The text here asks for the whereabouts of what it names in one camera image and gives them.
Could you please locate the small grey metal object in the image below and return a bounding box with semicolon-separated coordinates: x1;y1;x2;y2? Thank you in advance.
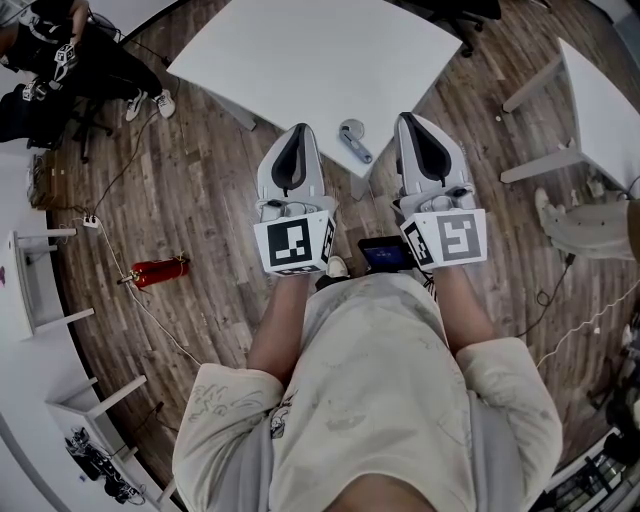
338;124;374;165

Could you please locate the white table with small scraps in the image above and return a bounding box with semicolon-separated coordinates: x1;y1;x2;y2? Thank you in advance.
499;37;640;196

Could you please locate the black screen device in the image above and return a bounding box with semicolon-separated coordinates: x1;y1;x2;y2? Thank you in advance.
357;235;415;274

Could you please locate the person's right forearm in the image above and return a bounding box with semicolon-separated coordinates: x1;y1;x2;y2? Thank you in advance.
433;263;497;359

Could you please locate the white side desk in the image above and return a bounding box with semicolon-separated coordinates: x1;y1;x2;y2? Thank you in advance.
7;227;95;341

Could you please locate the white desk with cable tangle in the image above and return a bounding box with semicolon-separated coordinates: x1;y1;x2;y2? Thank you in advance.
45;374;176;506

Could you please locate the person's left forearm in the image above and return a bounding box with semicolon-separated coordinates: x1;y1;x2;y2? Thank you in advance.
245;273;314;389

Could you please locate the white square table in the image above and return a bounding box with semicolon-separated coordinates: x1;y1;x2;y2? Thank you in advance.
166;0;464;204

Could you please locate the white floor cable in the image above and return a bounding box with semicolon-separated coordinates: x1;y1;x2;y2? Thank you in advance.
97;224;202;366

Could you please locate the black cable with plug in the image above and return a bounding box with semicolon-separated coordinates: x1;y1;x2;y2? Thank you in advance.
514;253;576;339

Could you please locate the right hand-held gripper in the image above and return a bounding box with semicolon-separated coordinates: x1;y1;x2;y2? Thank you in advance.
392;112;489;272

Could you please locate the red fire extinguisher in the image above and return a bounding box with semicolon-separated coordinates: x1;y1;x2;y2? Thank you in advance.
117;255;191;291

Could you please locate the white coiled cable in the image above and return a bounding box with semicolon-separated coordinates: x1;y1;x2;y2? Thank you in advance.
534;279;640;371

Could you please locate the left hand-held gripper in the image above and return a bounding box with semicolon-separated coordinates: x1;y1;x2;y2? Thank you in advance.
253;123;337;277

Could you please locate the person's cream printed shirt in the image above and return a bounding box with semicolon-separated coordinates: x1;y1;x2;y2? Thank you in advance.
171;277;564;512

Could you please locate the tangle of black cables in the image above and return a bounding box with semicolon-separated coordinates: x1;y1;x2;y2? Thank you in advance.
64;426;146;504

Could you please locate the brown cardboard box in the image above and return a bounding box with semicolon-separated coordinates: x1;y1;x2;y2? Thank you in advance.
27;152;66;209

